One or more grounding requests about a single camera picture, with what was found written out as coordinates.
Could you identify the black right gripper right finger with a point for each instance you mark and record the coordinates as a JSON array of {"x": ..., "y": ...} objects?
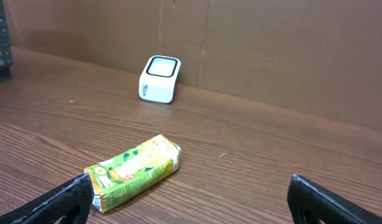
[{"x": 312, "y": 203}]

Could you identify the grey plastic mesh basket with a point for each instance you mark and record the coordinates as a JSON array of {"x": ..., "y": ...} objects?
[{"x": 5, "y": 47}]

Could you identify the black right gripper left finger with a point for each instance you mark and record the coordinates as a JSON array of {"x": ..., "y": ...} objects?
[{"x": 68, "y": 203}]

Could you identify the white barcode scanner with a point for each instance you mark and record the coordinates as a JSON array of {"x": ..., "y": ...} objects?
[{"x": 158, "y": 80}]

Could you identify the green tea carton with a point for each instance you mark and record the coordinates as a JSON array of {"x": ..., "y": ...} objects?
[{"x": 120, "y": 178}]

